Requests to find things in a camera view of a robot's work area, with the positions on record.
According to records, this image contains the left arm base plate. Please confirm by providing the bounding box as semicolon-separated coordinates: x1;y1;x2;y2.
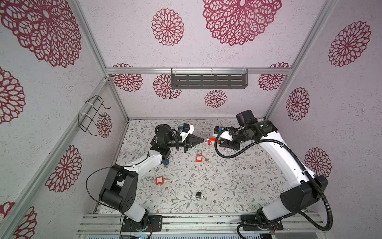
121;215;163;233

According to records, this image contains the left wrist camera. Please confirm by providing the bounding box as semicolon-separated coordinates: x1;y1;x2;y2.
179;123;194;141

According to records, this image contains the red padlock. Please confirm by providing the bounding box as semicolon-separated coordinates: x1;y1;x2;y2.
205;137;216;145
196;154;206;163
155;176;171;185

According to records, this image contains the black wire wall basket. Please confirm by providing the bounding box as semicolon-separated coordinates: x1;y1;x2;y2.
77;95;111;136

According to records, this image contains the grey slotted wall shelf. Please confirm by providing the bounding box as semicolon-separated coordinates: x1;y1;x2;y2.
170;68;248;90

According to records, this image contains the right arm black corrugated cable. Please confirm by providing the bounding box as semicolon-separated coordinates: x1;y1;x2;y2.
214;131;333;232

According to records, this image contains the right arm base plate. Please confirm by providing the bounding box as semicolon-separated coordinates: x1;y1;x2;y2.
240;214;284;231

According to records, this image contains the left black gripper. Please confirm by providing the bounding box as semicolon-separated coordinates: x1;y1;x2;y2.
167;134;204;153

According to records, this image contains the aluminium front rail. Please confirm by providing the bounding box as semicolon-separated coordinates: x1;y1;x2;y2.
76;213;321;236

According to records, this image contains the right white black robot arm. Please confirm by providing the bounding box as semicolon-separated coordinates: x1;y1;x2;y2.
214;110;328;222

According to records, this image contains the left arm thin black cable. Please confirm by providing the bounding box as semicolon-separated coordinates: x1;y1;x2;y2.
86;166;126;210

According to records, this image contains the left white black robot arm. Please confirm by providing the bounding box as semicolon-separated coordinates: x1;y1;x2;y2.
98;123;205;224

